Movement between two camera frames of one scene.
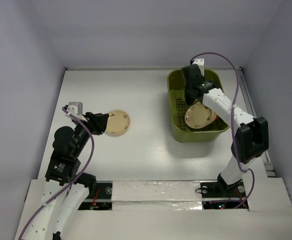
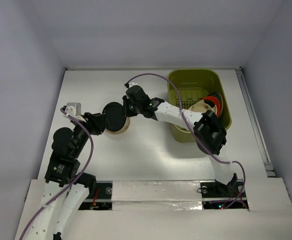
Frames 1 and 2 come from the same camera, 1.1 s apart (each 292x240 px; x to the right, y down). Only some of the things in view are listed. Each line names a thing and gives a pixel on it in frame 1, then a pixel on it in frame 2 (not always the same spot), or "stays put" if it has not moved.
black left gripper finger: x=99 y=122 stays put
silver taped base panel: x=156 y=195 stays put
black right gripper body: x=191 y=92 → x=125 y=106
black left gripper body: x=89 y=123 stays put
